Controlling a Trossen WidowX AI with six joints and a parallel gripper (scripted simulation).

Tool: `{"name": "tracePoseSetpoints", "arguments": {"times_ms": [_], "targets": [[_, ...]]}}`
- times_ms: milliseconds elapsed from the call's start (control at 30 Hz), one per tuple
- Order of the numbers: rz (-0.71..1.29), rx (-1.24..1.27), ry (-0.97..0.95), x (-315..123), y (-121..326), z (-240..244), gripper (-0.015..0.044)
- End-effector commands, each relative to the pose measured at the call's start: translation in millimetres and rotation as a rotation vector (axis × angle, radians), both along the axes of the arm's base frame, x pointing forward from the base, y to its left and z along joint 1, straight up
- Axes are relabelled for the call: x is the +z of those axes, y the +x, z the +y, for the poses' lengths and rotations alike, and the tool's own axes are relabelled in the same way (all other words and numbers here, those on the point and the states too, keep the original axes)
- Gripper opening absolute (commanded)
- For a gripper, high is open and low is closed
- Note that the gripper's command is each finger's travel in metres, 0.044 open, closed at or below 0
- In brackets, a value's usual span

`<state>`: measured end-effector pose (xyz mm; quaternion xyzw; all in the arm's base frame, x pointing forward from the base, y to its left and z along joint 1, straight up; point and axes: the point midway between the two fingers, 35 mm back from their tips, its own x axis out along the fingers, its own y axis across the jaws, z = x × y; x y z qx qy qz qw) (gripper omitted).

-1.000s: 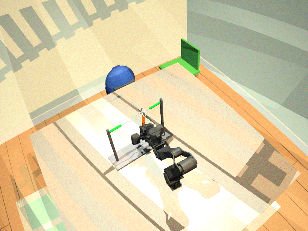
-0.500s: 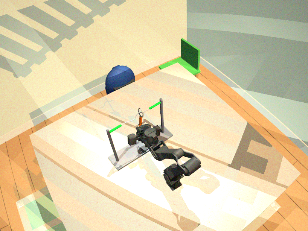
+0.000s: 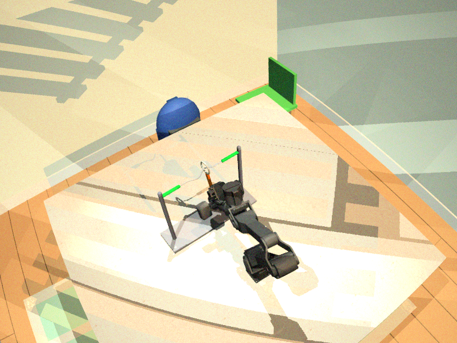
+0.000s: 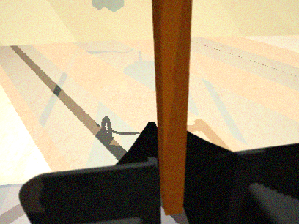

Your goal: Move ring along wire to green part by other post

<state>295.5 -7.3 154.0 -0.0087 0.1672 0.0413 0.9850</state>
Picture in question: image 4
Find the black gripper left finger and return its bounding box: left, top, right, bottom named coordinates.
left=18, top=122, right=161, bottom=224

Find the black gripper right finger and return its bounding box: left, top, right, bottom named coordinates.
left=182, top=131, right=299, bottom=224

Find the orange-brown tapered handle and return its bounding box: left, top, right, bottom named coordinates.
left=152, top=0, right=193, bottom=216

